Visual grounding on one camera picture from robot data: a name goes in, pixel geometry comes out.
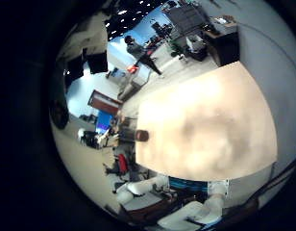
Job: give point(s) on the red and black chair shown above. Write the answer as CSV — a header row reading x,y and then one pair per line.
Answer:
x,y
123,163

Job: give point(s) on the brown desk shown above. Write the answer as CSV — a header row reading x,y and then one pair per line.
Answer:
x,y
148,208

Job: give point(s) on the white bin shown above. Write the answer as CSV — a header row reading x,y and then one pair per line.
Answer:
x,y
195,43

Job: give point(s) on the dark brown round vase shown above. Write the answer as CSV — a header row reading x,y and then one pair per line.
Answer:
x,y
142,135

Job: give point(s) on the grey cart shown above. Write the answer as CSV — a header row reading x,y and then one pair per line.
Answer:
x,y
128,89

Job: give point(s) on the white mounting plate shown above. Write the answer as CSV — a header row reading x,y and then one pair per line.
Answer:
x,y
218,187

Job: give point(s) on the orange-red object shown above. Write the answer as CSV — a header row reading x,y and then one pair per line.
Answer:
x,y
132,68

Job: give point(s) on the person in dark clothes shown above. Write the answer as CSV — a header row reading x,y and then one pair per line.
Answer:
x,y
136,50

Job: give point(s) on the bright blue panel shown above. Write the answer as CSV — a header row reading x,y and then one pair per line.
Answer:
x,y
103,121

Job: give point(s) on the black cabinet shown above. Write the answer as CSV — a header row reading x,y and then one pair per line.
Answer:
x,y
225,48

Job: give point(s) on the blue striped panel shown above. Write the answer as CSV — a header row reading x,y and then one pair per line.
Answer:
x,y
186,185

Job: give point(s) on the wooden cabinet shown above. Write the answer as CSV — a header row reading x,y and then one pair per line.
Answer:
x,y
103,103

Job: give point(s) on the grey shelf unit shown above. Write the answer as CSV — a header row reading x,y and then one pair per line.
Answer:
x,y
186,19

